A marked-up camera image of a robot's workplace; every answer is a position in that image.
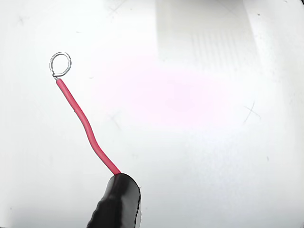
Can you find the red wire with metal loop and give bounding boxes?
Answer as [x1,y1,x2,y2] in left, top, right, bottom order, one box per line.
[49,51,122,176]

